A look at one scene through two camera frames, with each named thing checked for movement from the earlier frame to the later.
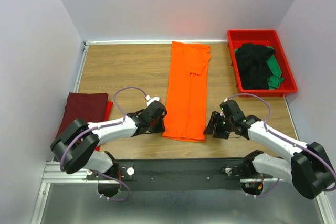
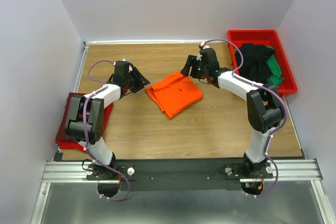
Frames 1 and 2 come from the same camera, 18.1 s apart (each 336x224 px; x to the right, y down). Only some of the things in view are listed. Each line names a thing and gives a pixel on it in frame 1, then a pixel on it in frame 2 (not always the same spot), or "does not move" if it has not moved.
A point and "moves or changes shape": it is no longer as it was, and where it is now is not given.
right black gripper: [217, 126] -> [194, 66]
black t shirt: [255, 70] does not move
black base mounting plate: [179, 174] does not move
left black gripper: [156, 126] -> [135, 80]
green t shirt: [274, 81] does not move
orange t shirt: [186, 100] moves or changes shape
